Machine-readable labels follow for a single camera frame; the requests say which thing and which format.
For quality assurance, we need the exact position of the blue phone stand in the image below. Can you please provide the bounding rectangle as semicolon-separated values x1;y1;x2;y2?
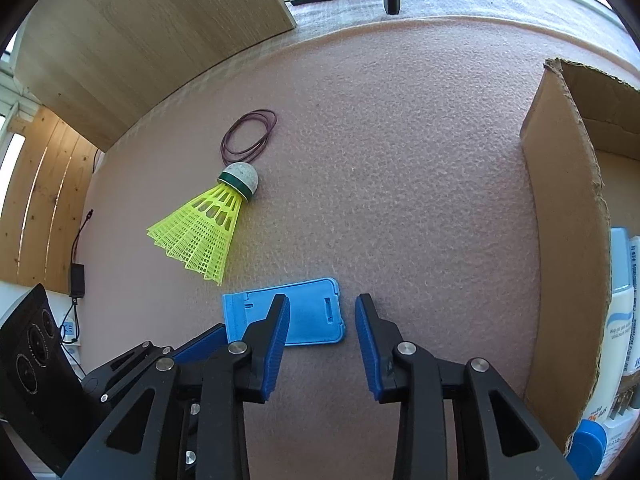
222;277;347;347

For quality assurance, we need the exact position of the black adapter cord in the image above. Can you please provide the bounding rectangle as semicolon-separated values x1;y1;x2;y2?
60;296;83;346

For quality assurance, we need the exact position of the blue round lid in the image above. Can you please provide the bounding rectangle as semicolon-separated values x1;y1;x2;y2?
570;420;608;480

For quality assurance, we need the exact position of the pine plank panel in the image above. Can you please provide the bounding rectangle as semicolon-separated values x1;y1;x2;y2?
0;105;103;293

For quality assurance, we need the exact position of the white power strip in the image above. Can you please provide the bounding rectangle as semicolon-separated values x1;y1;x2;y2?
59;320;83;361

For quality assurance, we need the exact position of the black usb cable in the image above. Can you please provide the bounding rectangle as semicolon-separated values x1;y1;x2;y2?
70;209;96;266

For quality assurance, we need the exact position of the white charger plug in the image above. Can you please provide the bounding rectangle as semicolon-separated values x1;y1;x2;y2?
611;387;636;421

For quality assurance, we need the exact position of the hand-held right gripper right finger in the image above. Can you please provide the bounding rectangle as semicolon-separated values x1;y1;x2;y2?
355;292;576;480

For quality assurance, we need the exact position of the dark red rubber band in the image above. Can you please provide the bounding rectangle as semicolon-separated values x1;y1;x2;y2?
221;109;278;165

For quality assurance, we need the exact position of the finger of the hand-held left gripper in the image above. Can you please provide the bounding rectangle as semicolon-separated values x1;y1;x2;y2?
176;399;202;480
82;323;228;406

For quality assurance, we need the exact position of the cardboard box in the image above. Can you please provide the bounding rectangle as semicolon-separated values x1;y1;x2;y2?
519;57;640;456

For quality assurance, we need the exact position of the large light wooden board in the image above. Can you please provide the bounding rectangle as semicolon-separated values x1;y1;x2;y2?
12;0;297;152

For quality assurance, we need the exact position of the white sunscreen bottle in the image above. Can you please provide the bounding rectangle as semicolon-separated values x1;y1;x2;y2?
595;227;636;476

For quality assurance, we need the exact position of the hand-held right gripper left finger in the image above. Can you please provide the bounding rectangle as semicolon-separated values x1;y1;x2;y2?
62;292;291;480

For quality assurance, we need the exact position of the yellow plastic shuttlecock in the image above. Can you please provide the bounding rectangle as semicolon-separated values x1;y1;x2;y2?
146;162;259;287

